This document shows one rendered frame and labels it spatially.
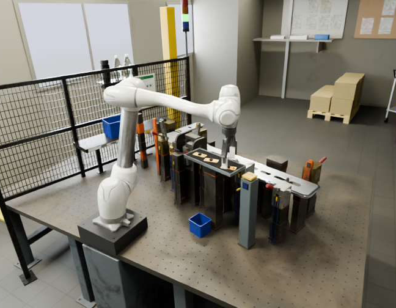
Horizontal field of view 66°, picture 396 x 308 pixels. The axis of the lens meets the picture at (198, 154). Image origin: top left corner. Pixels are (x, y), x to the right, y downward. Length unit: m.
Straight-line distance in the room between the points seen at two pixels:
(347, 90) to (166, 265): 5.08
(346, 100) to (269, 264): 4.81
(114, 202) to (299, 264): 1.08
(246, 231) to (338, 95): 4.76
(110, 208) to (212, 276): 0.68
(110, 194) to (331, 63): 6.43
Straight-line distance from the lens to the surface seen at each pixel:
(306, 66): 7.68
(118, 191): 1.82
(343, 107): 6.29
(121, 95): 1.61
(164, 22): 3.09
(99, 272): 2.14
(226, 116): 1.33
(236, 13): 6.48
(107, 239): 1.86
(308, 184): 1.94
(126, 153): 1.91
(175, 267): 1.76
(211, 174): 1.77
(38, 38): 4.26
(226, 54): 6.61
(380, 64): 7.53
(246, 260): 1.80
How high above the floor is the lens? 1.94
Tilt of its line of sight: 25 degrees down
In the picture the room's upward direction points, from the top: 2 degrees counter-clockwise
